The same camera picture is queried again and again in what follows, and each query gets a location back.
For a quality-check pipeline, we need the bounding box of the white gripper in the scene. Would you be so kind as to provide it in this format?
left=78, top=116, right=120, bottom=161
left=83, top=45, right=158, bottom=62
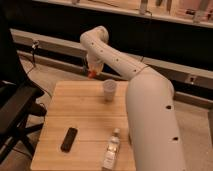
left=86, top=53, right=104, bottom=73

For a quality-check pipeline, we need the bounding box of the red orange pepper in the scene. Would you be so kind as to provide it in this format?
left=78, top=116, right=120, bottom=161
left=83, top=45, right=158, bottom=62
left=88, top=71, right=97, bottom=79

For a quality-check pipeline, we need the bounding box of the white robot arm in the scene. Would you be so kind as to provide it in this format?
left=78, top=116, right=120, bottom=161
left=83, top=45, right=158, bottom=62
left=80, top=26, right=187, bottom=171

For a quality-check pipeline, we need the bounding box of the wooden side table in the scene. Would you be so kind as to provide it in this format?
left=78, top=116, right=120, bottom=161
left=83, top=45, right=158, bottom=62
left=31, top=81, right=135, bottom=171

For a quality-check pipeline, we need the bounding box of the black remote control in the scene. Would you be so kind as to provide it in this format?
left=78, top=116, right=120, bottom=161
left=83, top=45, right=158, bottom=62
left=61, top=127, right=78, bottom=153

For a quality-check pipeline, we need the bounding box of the black office chair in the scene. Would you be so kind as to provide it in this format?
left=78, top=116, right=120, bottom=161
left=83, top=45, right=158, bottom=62
left=0, top=6, right=47, bottom=164

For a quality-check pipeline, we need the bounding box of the clear plastic bottle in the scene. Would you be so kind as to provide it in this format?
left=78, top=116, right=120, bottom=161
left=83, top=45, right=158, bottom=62
left=102, top=128, right=120, bottom=171

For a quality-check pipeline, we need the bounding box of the black cable with plug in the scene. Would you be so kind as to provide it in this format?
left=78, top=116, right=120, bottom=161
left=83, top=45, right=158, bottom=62
left=30, top=39, right=40, bottom=69

